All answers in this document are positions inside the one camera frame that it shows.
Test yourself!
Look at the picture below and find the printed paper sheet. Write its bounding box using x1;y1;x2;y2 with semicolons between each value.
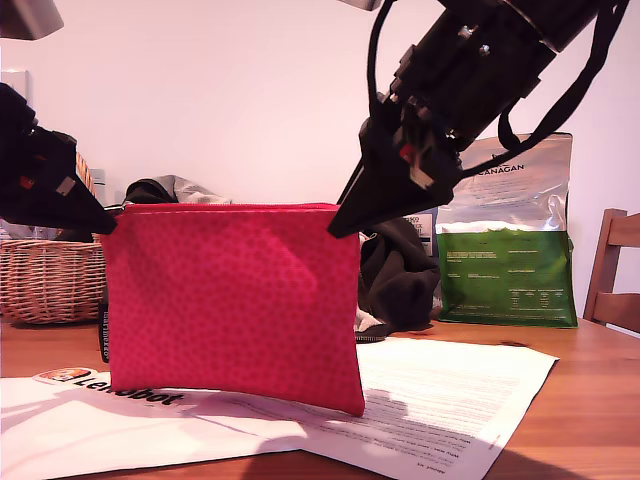
219;337;560;480

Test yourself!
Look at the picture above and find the wooden chair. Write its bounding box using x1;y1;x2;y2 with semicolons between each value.
582;208;640;336

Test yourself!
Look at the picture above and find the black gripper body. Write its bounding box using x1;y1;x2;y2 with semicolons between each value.
389;0;557;195

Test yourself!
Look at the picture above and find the large LeRobot sticker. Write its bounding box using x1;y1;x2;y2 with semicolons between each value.
30;367;186;407

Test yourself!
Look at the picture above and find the red zip pouch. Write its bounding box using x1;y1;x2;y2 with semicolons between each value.
97;201;367;419

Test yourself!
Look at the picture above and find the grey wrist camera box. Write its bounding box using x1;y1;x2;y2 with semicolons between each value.
0;0;65;41

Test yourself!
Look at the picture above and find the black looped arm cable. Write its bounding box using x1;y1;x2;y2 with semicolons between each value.
497;0;626;151

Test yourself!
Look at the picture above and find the wicker basket with handle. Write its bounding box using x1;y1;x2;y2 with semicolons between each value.
0;149;109;326

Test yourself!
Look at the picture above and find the black grey hooded jacket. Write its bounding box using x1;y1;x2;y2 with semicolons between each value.
124;174;441;345

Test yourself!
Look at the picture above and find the large clear water bottle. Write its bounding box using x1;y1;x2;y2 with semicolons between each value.
392;202;444;314

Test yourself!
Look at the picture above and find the silver green pet food bag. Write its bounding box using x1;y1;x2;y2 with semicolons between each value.
433;132;579;330

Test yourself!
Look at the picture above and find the white wall switch plate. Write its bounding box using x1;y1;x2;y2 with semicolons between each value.
0;69;30;101

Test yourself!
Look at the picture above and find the plain white paper sheet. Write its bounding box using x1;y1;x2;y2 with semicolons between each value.
0;367;311;480

